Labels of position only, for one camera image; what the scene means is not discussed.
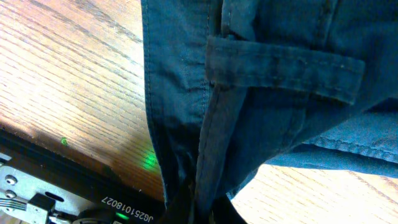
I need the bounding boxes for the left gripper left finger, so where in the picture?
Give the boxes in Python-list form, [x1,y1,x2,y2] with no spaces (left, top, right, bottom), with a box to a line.
[158,183,197,224]

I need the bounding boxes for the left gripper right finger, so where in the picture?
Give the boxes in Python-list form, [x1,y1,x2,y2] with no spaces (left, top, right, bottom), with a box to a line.
[213,195,247,224]

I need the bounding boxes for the navy blue shorts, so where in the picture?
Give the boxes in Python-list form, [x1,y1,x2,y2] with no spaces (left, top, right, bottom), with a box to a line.
[141,0,397,223]

